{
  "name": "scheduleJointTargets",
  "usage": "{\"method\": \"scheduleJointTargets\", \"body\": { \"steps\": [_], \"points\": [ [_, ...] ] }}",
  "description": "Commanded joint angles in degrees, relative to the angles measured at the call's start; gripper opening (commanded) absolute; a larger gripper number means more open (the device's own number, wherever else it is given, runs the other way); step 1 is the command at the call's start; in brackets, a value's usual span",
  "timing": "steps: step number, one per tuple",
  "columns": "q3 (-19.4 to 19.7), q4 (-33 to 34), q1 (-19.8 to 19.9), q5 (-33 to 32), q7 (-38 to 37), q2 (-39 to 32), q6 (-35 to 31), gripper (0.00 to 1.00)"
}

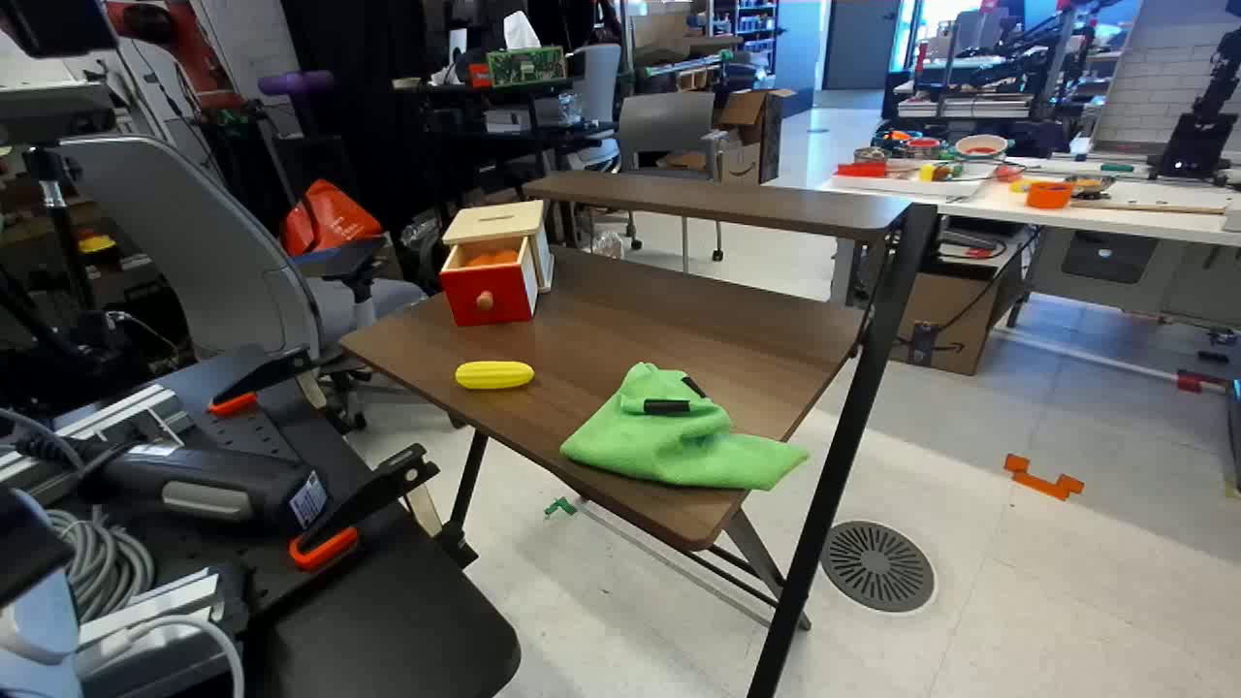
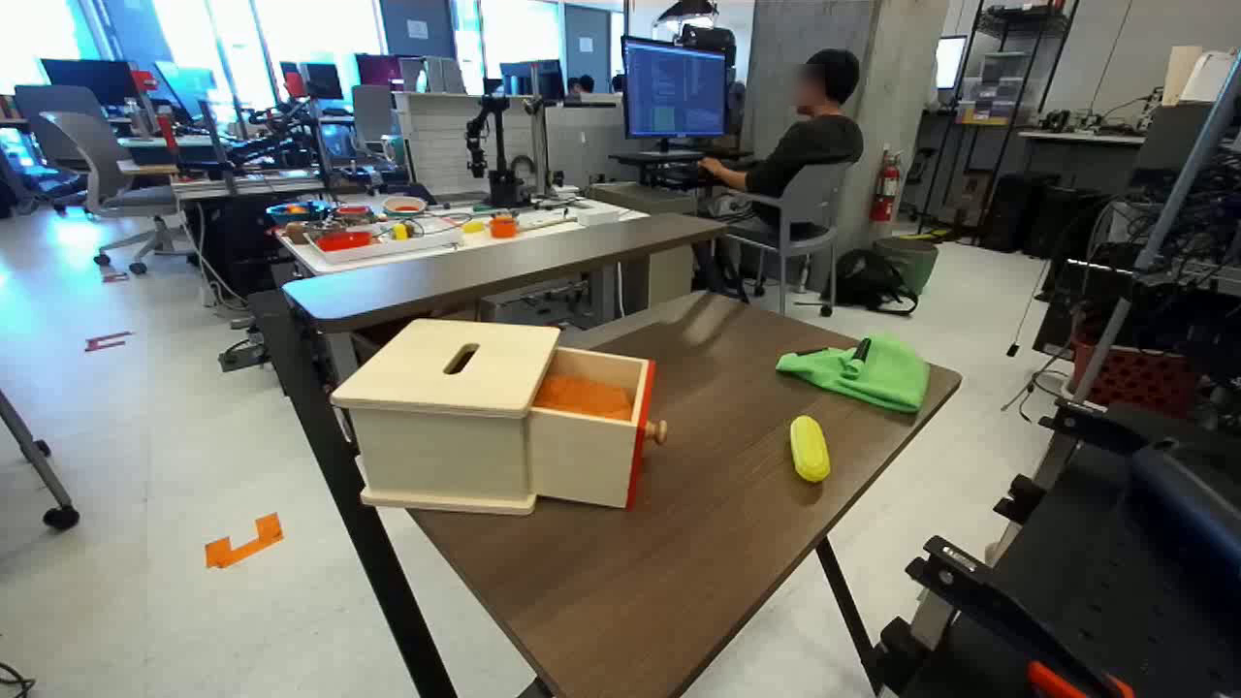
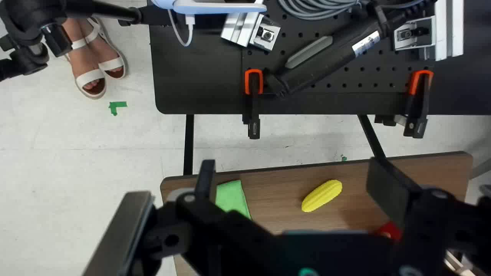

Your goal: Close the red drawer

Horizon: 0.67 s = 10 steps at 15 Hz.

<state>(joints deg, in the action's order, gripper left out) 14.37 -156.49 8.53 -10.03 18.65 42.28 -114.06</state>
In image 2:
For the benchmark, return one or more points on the red-fronted wooden drawer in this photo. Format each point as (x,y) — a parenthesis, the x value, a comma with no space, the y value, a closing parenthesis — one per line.
(593,427)

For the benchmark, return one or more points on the small black robot arm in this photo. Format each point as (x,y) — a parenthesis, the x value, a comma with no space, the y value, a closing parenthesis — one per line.
(488,145)

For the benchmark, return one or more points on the wooden box with slot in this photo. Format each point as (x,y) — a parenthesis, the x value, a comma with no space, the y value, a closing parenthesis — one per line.
(439,418)

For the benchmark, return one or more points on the yellow oblong toy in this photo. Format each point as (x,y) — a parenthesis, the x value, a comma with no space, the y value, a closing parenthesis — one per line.
(807,446)

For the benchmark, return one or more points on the grey office chair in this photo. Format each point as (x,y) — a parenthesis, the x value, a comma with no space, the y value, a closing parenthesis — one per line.
(803,221)

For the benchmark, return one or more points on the black backpack on floor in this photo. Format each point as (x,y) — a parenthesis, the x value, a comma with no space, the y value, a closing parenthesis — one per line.
(872,279)

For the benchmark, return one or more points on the computer monitor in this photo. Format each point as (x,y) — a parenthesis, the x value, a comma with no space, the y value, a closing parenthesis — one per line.
(673,92)

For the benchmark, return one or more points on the green cloth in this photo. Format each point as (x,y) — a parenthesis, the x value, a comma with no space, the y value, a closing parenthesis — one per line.
(878,370)

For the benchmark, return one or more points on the seated person in dark shirt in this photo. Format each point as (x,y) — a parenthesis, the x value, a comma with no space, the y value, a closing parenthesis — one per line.
(825,129)

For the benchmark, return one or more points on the white tray with toys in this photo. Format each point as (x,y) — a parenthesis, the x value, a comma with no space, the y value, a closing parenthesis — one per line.
(403,228)

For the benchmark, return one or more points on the red fire extinguisher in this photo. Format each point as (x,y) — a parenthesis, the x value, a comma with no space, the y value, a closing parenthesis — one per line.
(887,189)

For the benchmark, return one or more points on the grey rolling chair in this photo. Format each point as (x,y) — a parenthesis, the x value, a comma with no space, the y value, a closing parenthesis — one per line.
(70,129)

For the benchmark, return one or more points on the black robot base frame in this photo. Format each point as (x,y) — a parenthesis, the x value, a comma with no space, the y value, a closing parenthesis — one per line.
(1123,577)

